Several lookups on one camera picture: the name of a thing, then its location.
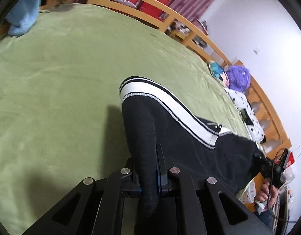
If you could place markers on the teal character plush cushion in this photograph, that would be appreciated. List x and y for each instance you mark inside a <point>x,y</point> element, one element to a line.
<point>218,73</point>

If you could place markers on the black phone on pillow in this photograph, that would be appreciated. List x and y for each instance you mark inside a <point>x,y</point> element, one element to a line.
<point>245,117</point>

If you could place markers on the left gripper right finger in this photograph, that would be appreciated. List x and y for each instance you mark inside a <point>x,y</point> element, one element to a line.
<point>206,209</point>

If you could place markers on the green fleece bed blanket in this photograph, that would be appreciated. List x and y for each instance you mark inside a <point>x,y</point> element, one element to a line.
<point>60,116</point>

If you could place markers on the light blue towel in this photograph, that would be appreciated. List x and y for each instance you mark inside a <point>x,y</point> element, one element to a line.
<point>22,17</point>

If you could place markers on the white patterned pillow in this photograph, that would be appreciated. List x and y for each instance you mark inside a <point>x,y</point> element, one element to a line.
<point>240,101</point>

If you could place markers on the person's right hand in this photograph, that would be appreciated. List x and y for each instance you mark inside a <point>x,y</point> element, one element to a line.
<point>267,193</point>

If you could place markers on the purple plush toy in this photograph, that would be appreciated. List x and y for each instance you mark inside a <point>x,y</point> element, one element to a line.
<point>239,77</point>

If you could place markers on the black pants with white stripe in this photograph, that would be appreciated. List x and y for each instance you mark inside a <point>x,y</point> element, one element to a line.
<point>157,122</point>

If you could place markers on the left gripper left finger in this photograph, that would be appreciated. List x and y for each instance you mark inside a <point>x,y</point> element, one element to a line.
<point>92,207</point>

